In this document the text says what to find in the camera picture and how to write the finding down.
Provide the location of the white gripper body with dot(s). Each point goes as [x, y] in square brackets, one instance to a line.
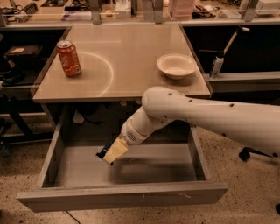
[130, 133]

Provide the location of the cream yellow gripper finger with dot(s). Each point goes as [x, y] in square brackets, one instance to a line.
[115, 149]

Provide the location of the dark blue rxbar wrapper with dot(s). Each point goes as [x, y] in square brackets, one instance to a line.
[103, 150]

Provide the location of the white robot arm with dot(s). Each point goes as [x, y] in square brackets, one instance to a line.
[256, 126]

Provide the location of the open grey top drawer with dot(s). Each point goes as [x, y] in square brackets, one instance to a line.
[168, 169]

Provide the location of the white bowl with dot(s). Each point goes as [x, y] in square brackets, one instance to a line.
[176, 66]

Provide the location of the orange soda can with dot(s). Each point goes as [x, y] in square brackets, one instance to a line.
[68, 58]

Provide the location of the black office chair base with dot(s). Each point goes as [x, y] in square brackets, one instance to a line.
[246, 152]

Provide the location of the black bag on shelf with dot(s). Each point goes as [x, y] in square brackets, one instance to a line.
[22, 60]

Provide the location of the pink stacked bins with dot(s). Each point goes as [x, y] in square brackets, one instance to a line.
[181, 9]

